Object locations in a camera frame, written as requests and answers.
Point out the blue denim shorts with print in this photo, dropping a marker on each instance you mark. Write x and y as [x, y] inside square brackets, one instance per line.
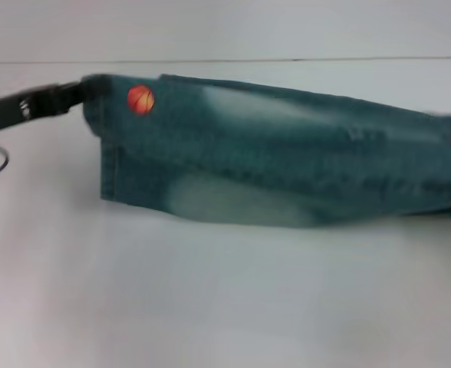
[267, 153]

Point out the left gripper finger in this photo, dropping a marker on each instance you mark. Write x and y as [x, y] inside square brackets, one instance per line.
[95, 87]

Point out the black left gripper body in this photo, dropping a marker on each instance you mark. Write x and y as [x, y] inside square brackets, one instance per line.
[26, 107]

